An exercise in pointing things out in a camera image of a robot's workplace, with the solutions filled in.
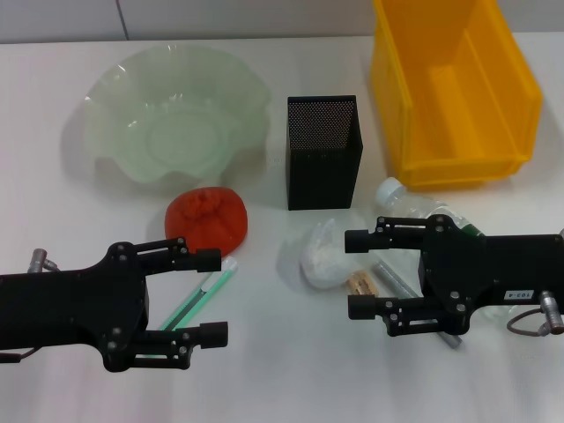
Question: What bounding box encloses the gripper cable with connector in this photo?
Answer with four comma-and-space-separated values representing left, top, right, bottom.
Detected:
506, 289, 564, 337
0, 248, 61, 365

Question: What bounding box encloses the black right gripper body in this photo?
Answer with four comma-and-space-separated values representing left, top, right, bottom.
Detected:
418, 214, 564, 338

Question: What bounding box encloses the grey marker pen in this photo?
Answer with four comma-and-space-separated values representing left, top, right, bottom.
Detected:
372, 259, 462, 352

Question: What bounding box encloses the left gripper cable with connector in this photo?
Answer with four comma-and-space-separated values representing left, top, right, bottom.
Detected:
0, 248, 61, 365

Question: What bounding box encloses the yellow plastic bin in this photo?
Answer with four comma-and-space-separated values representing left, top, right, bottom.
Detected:
368, 0, 544, 191

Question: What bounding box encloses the right gripper cable with connector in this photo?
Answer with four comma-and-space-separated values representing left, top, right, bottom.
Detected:
506, 289, 564, 337

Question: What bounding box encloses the red tomato-shaped toy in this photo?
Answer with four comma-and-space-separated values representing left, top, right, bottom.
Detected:
165, 187, 250, 257

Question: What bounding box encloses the pale green glass fruit plate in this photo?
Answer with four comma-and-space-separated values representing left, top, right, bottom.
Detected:
83, 43, 271, 195

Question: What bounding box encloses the green utility knife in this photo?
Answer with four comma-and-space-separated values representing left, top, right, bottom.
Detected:
158, 256, 239, 331

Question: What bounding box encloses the clear green-label water bottle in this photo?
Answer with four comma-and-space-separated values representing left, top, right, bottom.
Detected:
375, 176, 523, 321

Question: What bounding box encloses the black mesh pen holder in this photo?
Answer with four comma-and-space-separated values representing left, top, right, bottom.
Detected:
285, 93, 365, 212

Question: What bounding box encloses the tan eraser block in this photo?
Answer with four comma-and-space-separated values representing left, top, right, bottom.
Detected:
345, 271, 381, 297

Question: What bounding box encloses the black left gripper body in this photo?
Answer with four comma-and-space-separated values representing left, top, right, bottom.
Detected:
0, 241, 151, 374

